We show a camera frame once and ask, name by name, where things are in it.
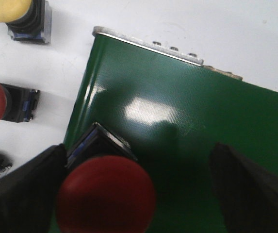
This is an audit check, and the green conveyor belt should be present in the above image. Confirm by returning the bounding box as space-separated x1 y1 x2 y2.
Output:
64 33 278 233

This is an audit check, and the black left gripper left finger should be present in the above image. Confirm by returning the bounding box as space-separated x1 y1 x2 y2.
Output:
0 144 67 233

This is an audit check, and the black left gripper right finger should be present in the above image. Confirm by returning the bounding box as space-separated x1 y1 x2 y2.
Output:
209 143 278 233

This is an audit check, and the red mushroom push button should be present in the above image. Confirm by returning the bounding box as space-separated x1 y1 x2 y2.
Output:
55 122 157 233

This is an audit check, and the aluminium conveyor frame rail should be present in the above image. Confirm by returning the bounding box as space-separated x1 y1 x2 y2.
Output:
92 26 243 81

